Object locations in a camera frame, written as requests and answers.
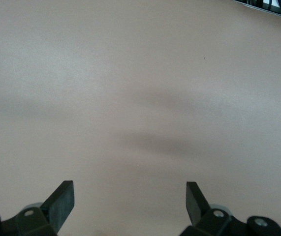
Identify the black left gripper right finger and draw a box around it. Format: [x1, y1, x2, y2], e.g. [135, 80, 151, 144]
[179, 181, 281, 236]

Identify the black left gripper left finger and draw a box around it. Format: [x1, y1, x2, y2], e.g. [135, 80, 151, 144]
[0, 180, 75, 236]

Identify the brown table cover sheet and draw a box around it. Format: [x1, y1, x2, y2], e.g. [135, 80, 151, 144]
[0, 0, 281, 236]

